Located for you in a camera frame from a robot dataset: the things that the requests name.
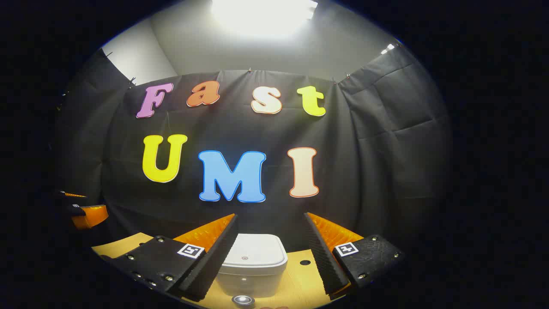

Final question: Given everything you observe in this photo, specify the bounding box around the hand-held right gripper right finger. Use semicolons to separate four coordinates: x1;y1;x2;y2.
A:
304;212;406;300

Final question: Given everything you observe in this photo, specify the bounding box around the black backdrop cloth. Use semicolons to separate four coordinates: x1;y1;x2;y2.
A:
51;43;453;258

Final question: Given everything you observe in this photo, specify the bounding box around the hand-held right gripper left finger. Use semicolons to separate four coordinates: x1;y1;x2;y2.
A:
100;213;239;302

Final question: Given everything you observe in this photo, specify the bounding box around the white desktop garbage bin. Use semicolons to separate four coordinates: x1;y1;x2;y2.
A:
214;233;289;299

